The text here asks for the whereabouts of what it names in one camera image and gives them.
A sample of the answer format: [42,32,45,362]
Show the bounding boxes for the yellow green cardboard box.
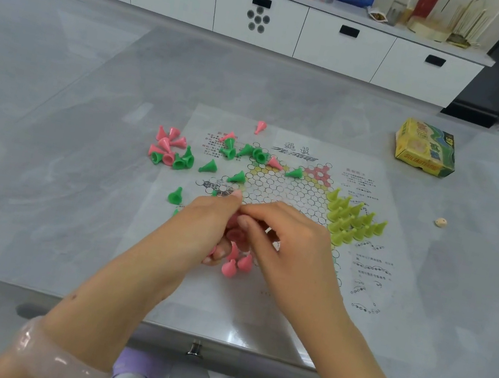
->
[389,116,462,181]

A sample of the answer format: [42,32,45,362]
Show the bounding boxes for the person's left forearm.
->
[0,230,173,378]

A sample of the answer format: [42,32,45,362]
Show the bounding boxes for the yellow-green cone game pieces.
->
[318,186,393,255]

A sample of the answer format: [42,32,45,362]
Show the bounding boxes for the round wooden box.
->
[405,16,453,45]

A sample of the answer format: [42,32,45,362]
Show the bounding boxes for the person's left hand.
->
[129,174,245,317]

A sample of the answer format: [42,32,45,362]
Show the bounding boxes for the checkers board sheet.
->
[104,94,473,373]

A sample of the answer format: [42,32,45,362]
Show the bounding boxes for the person's right hand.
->
[217,194,378,355]

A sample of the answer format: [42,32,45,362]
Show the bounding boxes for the open snack bag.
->
[365,6,390,24]

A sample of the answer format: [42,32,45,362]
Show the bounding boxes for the purple slipper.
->
[110,345,171,378]

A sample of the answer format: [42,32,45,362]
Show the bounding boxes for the pile of mixed cone pieces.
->
[137,102,312,241]

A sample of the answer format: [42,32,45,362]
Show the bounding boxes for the pale pink jade bracelet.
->
[6,313,119,378]

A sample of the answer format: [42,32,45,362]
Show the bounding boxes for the red vase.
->
[410,0,443,23]

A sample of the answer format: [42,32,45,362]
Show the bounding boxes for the glass cup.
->
[384,0,408,29]

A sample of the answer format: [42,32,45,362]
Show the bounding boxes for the gold wire rack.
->
[446,0,493,51]

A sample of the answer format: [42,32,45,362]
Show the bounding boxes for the metal drawer knob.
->
[185,339,207,361]

